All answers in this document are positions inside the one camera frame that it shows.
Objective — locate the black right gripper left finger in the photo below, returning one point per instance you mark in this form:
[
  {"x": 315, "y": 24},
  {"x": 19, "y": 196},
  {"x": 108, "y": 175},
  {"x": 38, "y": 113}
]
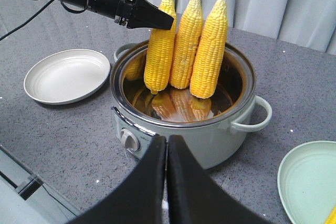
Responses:
[{"x": 138, "y": 199}]

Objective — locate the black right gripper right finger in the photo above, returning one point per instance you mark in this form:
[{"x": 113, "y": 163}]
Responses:
[{"x": 193, "y": 196}]

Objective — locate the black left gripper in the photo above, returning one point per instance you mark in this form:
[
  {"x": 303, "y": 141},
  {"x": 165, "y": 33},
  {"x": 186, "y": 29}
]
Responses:
[{"x": 134, "y": 13}]

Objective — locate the yellow corn cob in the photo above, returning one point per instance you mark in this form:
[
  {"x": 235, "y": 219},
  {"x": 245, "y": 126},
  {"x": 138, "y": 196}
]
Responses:
[
  {"x": 210, "y": 52},
  {"x": 331, "y": 219},
  {"x": 160, "y": 52}
]

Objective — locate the green electric cooking pot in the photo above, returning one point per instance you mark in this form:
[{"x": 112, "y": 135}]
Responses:
[{"x": 213, "y": 128}]

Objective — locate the grey stone countertop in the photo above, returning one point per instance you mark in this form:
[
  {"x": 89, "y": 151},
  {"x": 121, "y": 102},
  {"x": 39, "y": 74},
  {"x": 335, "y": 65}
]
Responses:
[{"x": 74, "y": 147}]

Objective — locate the cream white plate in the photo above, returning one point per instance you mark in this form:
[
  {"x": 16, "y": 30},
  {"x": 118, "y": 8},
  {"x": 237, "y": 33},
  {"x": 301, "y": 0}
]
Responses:
[{"x": 67, "y": 76}]

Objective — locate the light green plate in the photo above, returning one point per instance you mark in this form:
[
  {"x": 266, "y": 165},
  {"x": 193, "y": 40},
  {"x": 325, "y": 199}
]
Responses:
[{"x": 306, "y": 182}]

